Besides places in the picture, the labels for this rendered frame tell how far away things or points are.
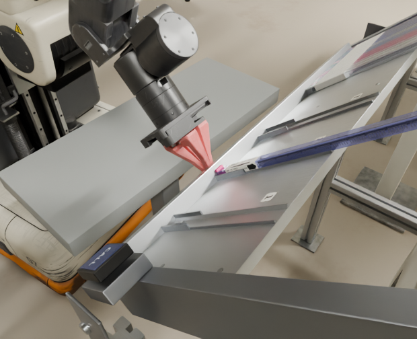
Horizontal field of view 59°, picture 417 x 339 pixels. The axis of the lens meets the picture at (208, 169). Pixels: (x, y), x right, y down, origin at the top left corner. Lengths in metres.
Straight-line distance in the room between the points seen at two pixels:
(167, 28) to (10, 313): 1.07
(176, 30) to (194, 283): 0.30
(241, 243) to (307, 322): 0.13
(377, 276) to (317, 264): 0.19
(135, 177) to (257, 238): 0.43
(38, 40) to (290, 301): 0.73
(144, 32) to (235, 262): 0.30
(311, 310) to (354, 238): 1.24
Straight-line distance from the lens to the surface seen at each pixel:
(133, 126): 0.82
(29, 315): 1.31
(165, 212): 0.47
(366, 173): 1.66
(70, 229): 0.66
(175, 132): 0.49
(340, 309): 0.19
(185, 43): 0.47
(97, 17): 0.50
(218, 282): 0.26
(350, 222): 1.47
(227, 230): 0.36
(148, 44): 0.47
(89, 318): 0.39
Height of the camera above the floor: 1.10
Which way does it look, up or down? 45 degrees down
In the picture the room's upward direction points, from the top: straight up
